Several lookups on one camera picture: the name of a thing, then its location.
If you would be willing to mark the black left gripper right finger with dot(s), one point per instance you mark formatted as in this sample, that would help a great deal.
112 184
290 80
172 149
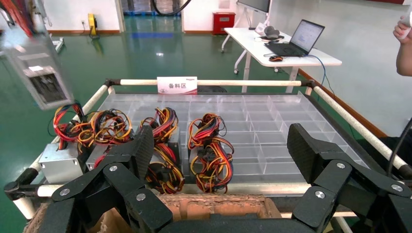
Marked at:
325 164

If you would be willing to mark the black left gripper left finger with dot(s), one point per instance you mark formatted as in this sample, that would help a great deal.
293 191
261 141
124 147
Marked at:
128 170

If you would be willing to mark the white handheld device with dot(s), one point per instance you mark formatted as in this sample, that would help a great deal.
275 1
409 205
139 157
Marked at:
407 20

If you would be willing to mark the person's bare forearm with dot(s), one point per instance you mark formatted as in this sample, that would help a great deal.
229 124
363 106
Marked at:
405 58

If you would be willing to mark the person's bare hand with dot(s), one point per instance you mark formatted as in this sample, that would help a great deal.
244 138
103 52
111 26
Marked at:
401 32

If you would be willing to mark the clear plastic divider tray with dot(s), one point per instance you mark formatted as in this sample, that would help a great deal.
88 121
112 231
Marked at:
273 128

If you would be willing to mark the brown cardboard divider box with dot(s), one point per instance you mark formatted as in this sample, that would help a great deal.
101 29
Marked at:
209 205

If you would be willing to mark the white red label sign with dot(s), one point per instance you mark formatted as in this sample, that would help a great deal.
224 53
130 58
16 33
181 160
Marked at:
177 86

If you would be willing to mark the orange black computer mouse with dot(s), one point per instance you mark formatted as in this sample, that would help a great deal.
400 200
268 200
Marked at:
276 58

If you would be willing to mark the black open laptop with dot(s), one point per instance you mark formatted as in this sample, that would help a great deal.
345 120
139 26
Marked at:
305 35

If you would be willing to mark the white office table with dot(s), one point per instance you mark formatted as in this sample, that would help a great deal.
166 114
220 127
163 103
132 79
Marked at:
257 48

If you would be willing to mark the grey cap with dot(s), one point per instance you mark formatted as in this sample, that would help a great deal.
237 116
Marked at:
272 31

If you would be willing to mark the small white box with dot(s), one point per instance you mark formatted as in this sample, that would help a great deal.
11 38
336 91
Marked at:
260 29

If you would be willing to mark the yellow floor device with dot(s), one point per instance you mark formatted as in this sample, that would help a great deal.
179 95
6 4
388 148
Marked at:
92 22

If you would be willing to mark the red metal cabinet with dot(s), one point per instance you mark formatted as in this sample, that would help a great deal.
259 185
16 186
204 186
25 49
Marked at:
223 24

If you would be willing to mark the black display screen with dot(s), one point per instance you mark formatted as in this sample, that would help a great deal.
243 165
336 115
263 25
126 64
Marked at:
254 4

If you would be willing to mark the white tube cart frame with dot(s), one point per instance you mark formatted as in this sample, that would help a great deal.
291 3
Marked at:
257 83

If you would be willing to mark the white metal floor frame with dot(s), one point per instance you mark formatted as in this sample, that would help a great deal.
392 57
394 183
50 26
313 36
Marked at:
59 43

